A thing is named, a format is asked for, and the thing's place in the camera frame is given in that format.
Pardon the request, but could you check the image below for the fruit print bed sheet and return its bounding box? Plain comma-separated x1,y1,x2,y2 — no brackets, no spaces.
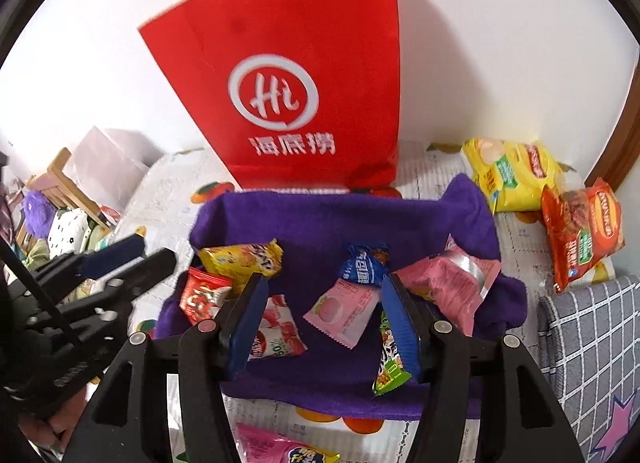
107,140,616,463

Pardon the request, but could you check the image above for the white dotted cloth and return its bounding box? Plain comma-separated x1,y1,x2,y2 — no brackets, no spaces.
47,207,96,259

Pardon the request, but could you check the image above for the yellow snack packet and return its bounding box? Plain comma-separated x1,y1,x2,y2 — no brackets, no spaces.
197,239,283,294

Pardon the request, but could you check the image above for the purple plush toy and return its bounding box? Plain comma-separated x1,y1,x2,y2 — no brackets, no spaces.
22,190,57,239

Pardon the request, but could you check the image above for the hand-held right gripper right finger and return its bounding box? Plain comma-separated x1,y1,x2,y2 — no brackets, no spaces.
380,273,586,463

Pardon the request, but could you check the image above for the red paper bag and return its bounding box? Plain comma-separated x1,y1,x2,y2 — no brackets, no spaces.
138,0,401,191

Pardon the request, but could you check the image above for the purple towel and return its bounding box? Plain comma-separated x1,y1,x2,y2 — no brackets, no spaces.
152,173,528,419

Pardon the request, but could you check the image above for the yellow chip bag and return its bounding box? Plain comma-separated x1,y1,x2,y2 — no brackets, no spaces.
460,137,576,214

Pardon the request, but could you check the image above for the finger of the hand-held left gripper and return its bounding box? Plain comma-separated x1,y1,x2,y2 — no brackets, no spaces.
57,248,179,326
47,233,147,280

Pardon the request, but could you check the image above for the black cable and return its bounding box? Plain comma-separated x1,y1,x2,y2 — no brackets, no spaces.
0,242,83,348

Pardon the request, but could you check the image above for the orange chip bag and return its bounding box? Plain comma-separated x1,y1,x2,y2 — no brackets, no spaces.
541,178,626,294

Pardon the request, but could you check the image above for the pink and blue snack packet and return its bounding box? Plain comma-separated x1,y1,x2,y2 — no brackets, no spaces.
235,423,342,463

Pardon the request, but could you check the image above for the wooden chair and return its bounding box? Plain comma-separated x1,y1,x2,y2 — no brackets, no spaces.
27,147,113,234

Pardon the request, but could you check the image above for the light pink peach snack packet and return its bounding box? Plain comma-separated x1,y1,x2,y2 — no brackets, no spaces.
302,278,381,350

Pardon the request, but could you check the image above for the wooden door frame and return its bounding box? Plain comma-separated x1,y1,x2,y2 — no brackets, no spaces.
585,50,640,191

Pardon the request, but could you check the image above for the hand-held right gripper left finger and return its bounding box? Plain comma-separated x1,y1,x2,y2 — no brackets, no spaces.
62,273,271,463

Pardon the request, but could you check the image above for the grey checked cushion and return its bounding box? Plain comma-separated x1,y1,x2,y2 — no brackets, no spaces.
537,275,640,463

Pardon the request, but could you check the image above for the green snack packet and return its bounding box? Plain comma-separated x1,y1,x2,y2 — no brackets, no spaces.
372,310,413,396

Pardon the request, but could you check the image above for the red and white snack packet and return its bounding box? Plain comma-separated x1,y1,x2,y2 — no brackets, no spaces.
247,294,308,360

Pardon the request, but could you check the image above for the large pink snack packet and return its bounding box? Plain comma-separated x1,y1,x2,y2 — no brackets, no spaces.
395,233,502,336

